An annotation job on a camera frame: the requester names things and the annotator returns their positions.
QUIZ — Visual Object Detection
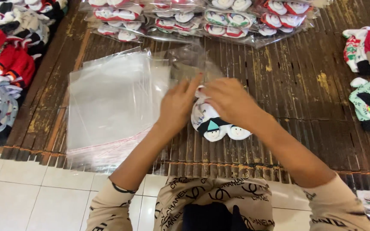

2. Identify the person's right hand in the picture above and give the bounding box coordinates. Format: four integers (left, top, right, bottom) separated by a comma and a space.
200, 78, 270, 132

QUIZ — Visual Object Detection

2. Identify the red and white socks pile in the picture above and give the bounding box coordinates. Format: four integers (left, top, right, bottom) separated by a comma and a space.
342, 22, 370, 76

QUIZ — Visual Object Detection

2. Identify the white doll face socks pair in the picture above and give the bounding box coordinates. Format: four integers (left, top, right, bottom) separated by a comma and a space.
191, 85, 252, 142

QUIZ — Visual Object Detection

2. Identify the brown bamboo mat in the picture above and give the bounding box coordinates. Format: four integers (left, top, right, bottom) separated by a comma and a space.
0, 0, 370, 231

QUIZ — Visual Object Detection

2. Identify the stack of clear plastic bags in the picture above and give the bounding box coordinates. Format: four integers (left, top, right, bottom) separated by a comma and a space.
66, 46, 173, 171

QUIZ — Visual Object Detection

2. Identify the beige printed shirt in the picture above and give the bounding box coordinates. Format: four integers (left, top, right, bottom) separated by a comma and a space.
85, 173, 370, 231

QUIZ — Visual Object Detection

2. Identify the heap of assorted socks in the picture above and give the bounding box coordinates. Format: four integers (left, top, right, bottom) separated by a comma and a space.
0, 0, 69, 147

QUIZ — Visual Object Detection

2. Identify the stack of packaged doll socks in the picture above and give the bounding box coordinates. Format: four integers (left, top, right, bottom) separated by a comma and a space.
78, 0, 333, 49

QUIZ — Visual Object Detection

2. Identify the clear plastic bag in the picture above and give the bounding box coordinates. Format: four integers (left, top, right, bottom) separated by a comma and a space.
167, 44, 225, 84

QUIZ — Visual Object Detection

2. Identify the person's left hand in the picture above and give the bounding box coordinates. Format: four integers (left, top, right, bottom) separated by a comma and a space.
157, 73, 204, 133

